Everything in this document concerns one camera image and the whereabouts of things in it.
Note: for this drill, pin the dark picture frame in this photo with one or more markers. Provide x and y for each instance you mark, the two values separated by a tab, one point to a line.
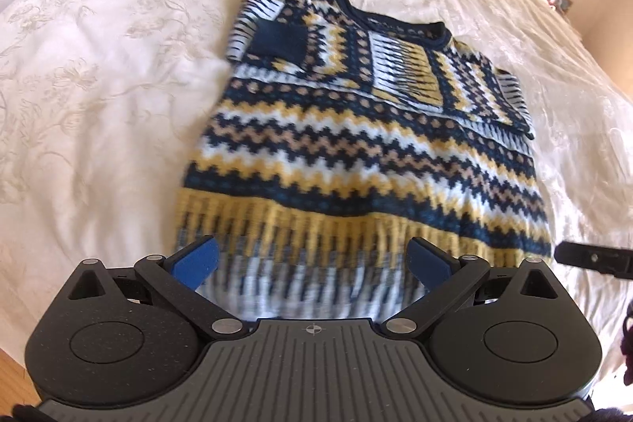
559	2

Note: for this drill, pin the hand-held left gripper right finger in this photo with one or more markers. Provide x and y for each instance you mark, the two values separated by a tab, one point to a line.
426	263

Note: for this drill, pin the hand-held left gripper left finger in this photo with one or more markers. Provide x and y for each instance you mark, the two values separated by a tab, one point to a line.
198	263

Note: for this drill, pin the white embroidered bedspread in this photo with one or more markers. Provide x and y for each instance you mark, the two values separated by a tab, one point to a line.
109	105

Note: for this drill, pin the navy yellow white patterned sweater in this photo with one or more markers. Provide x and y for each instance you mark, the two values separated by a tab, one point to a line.
356	155

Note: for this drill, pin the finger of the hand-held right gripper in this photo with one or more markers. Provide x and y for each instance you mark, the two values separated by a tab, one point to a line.
593	258

